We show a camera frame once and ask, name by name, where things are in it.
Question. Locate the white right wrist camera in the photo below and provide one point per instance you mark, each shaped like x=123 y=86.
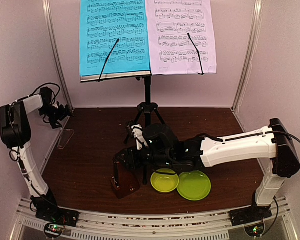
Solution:
x=135 y=131

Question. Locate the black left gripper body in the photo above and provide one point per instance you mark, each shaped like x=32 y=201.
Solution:
x=55 y=114

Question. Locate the lime green plate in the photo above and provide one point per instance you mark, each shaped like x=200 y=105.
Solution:
x=194 y=186

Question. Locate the clear plastic metronome cover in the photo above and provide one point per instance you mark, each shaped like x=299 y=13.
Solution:
x=65 y=137

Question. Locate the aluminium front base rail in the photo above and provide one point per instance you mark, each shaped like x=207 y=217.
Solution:
x=210 y=225

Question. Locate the brown wooden metronome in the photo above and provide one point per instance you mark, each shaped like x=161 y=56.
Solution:
x=123 y=182

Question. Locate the lime green bowl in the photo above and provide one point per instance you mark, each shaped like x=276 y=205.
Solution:
x=164 y=180

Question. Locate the blue sheet music paper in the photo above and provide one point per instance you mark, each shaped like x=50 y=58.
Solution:
x=113 y=37

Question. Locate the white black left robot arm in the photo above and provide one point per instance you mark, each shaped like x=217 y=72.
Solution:
x=16 y=133

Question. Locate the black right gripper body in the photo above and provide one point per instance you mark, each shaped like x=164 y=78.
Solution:
x=130 y=156

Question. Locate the lavender paper sheet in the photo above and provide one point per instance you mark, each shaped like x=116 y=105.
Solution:
x=181 y=37

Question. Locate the aluminium left corner post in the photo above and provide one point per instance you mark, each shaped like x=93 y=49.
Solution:
x=60 y=73

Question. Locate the black perforated music stand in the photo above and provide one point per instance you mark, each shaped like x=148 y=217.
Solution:
x=147 y=107

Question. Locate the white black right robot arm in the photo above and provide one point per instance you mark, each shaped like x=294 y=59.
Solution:
x=157 y=146

